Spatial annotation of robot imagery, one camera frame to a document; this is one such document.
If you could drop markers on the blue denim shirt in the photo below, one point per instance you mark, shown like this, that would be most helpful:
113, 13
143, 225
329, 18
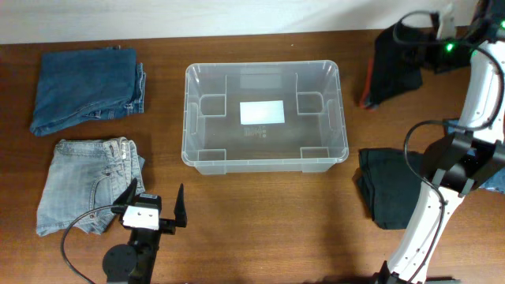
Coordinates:
496, 182

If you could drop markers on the clear plastic storage bin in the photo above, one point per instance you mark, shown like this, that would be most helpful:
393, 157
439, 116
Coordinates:
311, 140

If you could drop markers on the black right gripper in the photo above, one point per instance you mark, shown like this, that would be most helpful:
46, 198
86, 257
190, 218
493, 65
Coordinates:
428, 57

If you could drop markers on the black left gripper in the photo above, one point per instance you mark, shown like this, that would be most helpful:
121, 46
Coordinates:
167, 226

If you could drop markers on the white label in bin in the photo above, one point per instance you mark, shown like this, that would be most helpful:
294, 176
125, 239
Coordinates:
262, 112

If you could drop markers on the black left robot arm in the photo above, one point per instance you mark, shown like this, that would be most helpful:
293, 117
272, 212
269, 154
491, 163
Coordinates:
134, 261

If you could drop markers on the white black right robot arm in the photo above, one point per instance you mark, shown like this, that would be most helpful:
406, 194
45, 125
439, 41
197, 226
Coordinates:
457, 164

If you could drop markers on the black folded garment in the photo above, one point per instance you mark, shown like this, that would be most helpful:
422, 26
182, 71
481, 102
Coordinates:
390, 188

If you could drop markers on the dark blue folded jeans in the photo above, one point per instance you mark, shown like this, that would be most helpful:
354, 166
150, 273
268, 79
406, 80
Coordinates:
87, 85

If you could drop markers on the black garment with red stripe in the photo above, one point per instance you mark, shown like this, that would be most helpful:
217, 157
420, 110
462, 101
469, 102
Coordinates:
390, 71

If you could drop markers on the light blue folded jeans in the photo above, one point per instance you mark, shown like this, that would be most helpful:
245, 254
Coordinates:
84, 175

